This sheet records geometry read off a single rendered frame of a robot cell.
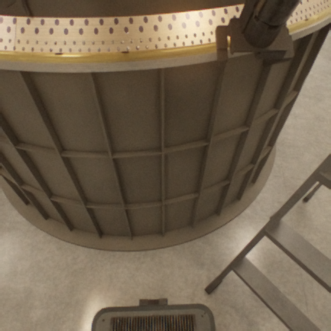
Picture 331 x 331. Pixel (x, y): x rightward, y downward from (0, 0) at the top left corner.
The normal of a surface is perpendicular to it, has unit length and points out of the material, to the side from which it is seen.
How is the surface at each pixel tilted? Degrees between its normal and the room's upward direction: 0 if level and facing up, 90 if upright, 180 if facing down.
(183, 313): 0
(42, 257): 0
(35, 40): 43
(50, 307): 0
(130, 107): 90
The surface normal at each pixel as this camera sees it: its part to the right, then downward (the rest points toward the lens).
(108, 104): 0.04, 0.77
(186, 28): 0.18, 0.04
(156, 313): 0.00, -0.63
